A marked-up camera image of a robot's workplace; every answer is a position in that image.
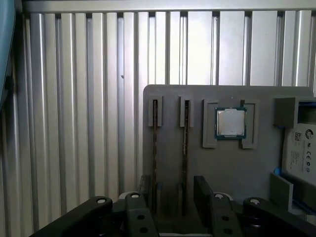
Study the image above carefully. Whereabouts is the blue RAM stick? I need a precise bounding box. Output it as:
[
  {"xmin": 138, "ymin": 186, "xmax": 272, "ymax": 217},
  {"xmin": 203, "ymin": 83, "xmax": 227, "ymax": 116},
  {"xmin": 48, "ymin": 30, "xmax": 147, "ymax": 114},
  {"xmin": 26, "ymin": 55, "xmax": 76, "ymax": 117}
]
[
  {"xmin": 182, "ymin": 98, "xmax": 191, "ymax": 218},
  {"xmin": 152, "ymin": 100, "xmax": 159, "ymax": 215}
]

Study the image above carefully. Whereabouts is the silver CPU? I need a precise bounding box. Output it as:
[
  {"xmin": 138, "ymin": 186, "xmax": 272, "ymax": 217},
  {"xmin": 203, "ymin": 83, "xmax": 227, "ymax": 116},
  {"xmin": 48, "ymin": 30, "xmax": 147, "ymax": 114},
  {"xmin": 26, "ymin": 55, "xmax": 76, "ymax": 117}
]
[{"xmin": 214, "ymin": 106, "xmax": 248, "ymax": 141}]

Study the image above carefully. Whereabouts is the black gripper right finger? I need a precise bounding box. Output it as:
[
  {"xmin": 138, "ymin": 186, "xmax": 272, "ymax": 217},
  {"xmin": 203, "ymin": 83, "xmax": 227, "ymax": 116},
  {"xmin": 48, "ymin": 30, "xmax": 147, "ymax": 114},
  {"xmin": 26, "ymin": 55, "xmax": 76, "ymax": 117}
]
[{"xmin": 194, "ymin": 175, "xmax": 316, "ymax": 237}]

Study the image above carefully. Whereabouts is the silver hard disk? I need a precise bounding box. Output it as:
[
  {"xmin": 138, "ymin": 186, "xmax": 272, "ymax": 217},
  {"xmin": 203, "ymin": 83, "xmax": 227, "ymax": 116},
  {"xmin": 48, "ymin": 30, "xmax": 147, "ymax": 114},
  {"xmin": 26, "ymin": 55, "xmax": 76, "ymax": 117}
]
[{"xmin": 281, "ymin": 122, "xmax": 316, "ymax": 180}]

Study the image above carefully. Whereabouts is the pale blue curved object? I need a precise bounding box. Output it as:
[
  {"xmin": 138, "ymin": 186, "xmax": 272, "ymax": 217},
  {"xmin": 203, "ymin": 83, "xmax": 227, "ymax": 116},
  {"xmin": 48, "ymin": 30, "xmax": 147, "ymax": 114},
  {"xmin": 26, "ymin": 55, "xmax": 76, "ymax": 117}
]
[{"xmin": 0, "ymin": 0, "xmax": 17, "ymax": 109}]

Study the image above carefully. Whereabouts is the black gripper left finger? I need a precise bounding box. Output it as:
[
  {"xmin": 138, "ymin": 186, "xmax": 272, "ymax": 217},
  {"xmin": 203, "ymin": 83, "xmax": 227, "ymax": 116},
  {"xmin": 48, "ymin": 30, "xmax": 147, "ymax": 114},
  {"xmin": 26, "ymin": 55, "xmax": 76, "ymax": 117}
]
[{"xmin": 32, "ymin": 174, "xmax": 158, "ymax": 237}]

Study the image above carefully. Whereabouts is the grey parts rack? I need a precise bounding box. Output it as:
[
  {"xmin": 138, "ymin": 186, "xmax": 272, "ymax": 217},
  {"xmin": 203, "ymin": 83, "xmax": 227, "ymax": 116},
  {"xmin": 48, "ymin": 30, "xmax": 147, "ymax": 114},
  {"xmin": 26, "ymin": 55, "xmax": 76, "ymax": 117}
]
[{"xmin": 142, "ymin": 84, "xmax": 316, "ymax": 235}]

